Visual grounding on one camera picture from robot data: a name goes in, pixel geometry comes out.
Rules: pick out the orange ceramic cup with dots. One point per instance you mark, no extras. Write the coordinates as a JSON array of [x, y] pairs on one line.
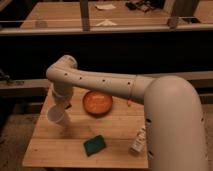
[[96, 103]]

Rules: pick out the grey vertical post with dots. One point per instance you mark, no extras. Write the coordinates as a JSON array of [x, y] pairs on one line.
[[84, 9]]

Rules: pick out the metal rail beam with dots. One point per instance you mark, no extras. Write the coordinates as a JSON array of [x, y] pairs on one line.
[[103, 30]]

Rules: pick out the dark objects on far table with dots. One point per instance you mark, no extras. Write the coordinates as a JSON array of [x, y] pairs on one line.
[[142, 5]]

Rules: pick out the folded white paper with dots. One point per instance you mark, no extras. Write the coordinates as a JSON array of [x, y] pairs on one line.
[[106, 22]]

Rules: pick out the green sponge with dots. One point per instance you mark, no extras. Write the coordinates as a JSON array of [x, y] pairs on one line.
[[94, 145]]

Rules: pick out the small white bottle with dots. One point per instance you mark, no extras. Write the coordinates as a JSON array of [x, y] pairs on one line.
[[139, 142]]

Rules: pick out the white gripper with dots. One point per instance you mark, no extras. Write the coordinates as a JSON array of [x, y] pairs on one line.
[[58, 115]]

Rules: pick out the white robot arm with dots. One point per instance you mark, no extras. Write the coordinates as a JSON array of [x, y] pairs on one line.
[[175, 129]]

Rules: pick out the white paper sheet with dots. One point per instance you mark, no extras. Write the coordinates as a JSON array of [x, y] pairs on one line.
[[105, 7]]

